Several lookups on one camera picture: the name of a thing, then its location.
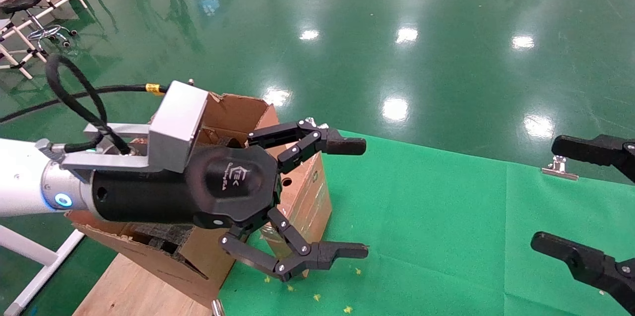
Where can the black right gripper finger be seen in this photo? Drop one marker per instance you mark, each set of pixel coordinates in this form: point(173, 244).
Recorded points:
point(585, 264)
point(585, 150)

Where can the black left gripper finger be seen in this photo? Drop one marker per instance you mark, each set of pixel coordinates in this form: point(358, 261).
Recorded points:
point(342, 146)
point(322, 254)

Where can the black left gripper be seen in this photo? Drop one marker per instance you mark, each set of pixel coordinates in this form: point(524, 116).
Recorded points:
point(149, 197)

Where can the small brown cardboard box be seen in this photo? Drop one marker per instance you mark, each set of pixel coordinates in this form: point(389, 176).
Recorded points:
point(310, 197)

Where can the large open cardboard carton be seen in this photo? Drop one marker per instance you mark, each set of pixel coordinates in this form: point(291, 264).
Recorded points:
point(198, 266)

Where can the green table cloth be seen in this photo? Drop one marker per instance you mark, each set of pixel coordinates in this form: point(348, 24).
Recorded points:
point(421, 231)

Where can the white pipe rack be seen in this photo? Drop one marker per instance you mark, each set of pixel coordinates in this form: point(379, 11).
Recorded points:
point(15, 63)

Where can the black swivel stool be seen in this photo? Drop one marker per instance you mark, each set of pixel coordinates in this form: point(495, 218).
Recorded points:
point(20, 2)

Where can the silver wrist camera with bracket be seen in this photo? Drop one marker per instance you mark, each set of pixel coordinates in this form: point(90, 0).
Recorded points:
point(176, 122)

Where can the white table leg frame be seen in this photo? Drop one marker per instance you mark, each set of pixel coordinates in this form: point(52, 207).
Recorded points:
point(25, 248)

